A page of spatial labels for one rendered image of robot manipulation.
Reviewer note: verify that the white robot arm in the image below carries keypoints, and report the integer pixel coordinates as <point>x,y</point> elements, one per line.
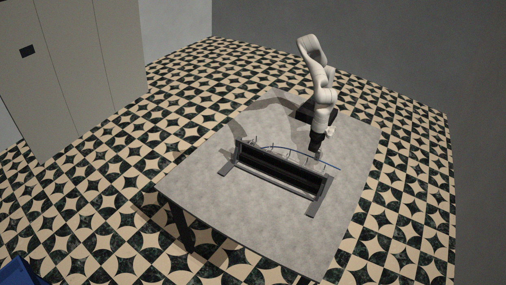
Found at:
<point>322,75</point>

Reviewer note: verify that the black metal patch panel rack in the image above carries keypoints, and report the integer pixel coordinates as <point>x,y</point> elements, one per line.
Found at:
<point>281,169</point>

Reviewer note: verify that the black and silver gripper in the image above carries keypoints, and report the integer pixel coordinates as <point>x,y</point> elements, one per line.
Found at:
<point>318,132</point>

